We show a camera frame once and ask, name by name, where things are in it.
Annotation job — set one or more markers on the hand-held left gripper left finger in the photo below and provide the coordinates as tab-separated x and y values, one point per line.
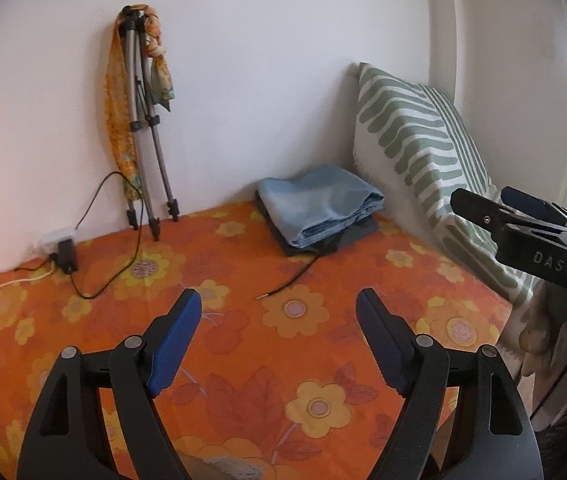
176	345

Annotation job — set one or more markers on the black power adapter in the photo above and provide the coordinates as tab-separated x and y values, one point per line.
67	257

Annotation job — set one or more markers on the green striped white pillow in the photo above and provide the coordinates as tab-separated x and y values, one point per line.
403	125

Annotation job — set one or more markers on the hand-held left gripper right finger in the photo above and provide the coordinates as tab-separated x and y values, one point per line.
383	345

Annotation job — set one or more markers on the orange floral bedsheet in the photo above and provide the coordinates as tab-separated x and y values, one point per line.
263	350

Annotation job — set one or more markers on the beige cloth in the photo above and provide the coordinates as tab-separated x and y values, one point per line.
538	330

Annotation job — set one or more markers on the white power strip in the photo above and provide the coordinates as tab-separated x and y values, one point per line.
53	236

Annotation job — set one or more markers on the orange patterned scarf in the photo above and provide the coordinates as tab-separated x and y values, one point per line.
116	125

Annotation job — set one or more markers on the grey metal tripod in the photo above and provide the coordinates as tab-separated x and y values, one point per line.
152	120

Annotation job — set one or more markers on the light blue denim pants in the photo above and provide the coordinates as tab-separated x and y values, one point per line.
313	200

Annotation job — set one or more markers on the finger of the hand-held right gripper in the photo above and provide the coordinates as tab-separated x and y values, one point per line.
523	199
478	212

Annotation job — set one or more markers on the dark grey folded pants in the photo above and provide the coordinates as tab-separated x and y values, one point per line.
353	235

